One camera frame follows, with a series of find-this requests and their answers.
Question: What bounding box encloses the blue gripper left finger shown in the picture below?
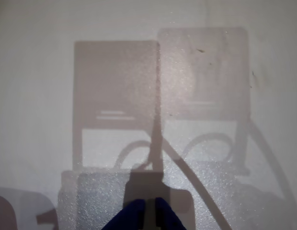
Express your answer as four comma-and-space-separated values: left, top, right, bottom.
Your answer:
102, 198, 147, 230

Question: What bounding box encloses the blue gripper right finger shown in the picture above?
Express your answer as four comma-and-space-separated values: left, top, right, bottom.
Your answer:
154, 197, 187, 230

